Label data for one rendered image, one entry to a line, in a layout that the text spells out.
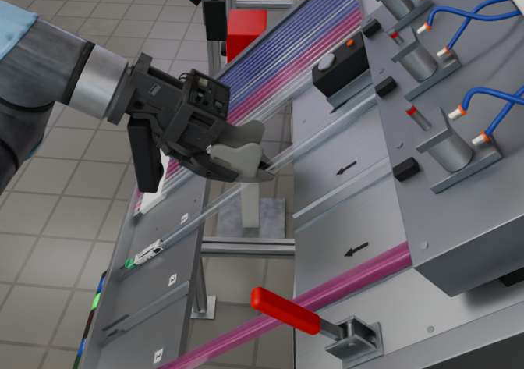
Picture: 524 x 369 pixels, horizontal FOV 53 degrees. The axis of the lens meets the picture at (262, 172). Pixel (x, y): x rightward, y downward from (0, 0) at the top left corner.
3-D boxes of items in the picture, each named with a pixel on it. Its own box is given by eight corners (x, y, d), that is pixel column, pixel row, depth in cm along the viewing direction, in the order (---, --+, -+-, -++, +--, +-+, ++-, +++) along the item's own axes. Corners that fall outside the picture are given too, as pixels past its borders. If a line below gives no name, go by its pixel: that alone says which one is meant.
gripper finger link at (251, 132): (293, 145, 65) (227, 116, 61) (269, 175, 68) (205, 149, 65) (292, 129, 67) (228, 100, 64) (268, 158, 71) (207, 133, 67)
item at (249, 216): (214, 249, 179) (194, 44, 125) (221, 198, 196) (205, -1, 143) (285, 251, 178) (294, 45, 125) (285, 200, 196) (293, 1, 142)
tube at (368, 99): (132, 271, 82) (126, 267, 81) (134, 264, 83) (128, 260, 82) (408, 81, 56) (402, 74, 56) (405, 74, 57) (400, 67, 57)
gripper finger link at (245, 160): (292, 169, 61) (223, 134, 59) (267, 199, 65) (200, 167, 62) (293, 153, 64) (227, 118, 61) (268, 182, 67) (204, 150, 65)
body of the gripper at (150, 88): (231, 127, 58) (127, 78, 54) (197, 175, 63) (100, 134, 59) (236, 88, 63) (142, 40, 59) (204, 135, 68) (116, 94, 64)
